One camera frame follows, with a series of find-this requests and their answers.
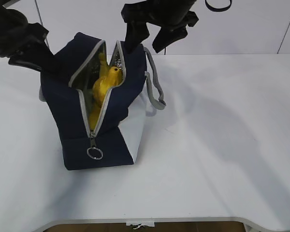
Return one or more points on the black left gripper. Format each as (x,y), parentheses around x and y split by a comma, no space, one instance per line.
(16,32)

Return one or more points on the navy blue lunch bag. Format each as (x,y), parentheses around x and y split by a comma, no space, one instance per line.
(116,138)

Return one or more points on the yellow banana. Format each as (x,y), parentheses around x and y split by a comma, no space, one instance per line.
(94,115)

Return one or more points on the white tape on table edge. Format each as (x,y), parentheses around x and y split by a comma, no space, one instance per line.
(140,223)

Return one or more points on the yellow pear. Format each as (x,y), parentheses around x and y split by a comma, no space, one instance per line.
(108,77)

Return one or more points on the glass container green lid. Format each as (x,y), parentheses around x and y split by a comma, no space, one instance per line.
(89,100)

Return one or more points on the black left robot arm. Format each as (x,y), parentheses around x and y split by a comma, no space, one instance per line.
(23,43)

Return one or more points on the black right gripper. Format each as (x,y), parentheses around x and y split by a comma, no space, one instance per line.
(171,15)

